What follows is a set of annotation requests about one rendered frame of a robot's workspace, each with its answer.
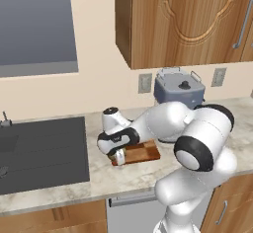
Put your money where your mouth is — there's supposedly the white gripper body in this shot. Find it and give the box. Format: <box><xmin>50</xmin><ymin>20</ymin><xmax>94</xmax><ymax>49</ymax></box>
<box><xmin>113</xmin><ymin>147</ymin><xmax>127</xmax><ymax>167</ymax></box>

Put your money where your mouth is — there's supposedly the brown wooden cutting board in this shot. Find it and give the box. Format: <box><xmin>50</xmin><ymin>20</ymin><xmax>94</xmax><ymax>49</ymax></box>
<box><xmin>111</xmin><ymin>139</ymin><xmax>162</xmax><ymax>167</ymax></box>

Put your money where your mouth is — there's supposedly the grey dishwasher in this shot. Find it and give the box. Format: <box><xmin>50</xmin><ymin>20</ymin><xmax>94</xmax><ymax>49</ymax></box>
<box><xmin>105</xmin><ymin>190</ymin><xmax>215</xmax><ymax>233</ymax></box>

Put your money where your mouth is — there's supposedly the dark grey sink basin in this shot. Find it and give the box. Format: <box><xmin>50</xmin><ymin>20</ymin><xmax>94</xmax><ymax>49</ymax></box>
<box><xmin>0</xmin><ymin>116</ymin><xmax>91</xmax><ymax>196</ymax></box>

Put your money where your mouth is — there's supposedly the grey lidded cooker pot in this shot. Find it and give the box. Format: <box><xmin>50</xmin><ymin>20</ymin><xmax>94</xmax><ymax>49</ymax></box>
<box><xmin>153</xmin><ymin>66</ymin><xmax>207</xmax><ymax>111</ymax></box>

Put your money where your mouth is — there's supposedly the wooden base cupboard drawer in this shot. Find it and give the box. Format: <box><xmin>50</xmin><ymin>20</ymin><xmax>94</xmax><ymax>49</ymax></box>
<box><xmin>0</xmin><ymin>198</ymin><xmax>109</xmax><ymax>233</ymax></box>

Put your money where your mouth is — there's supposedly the grey sink tap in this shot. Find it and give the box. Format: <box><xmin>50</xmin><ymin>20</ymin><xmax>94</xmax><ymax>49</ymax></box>
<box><xmin>0</xmin><ymin>111</ymin><xmax>14</xmax><ymax>128</ymax></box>

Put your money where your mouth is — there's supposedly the wooden base cupboard door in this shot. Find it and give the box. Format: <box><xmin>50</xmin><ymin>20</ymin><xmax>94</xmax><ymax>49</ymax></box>
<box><xmin>200</xmin><ymin>172</ymin><xmax>253</xmax><ymax>233</ymax></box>

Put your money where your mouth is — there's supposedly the grey window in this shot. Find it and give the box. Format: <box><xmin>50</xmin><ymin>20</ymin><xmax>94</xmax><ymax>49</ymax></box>
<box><xmin>0</xmin><ymin>0</ymin><xmax>80</xmax><ymax>79</ymax></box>

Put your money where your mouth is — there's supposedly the grey dishwasher handle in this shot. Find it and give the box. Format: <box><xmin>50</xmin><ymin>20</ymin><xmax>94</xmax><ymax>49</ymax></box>
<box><xmin>108</xmin><ymin>192</ymin><xmax>159</xmax><ymax>208</ymax></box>

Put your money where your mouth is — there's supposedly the grey wall socket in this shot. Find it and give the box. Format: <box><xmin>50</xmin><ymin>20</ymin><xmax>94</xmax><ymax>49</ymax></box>
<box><xmin>137</xmin><ymin>72</ymin><xmax>153</xmax><ymax>95</ymax></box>
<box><xmin>211</xmin><ymin>67</ymin><xmax>228</xmax><ymax>88</ymax></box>

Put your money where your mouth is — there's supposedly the grey base cupboard handle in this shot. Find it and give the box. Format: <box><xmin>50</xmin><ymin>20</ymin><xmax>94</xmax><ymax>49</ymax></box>
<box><xmin>214</xmin><ymin>199</ymin><xmax>229</xmax><ymax>226</ymax></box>

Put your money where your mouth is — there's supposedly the narrow wooden wall cupboard door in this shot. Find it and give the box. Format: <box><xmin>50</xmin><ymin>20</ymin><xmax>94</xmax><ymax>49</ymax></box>
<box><xmin>239</xmin><ymin>22</ymin><xmax>253</xmax><ymax>63</ymax></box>

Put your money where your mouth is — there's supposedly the grey cupboard door handle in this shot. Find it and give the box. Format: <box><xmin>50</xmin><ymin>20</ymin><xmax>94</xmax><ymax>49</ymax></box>
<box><xmin>232</xmin><ymin>0</ymin><xmax>253</xmax><ymax>50</ymax></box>

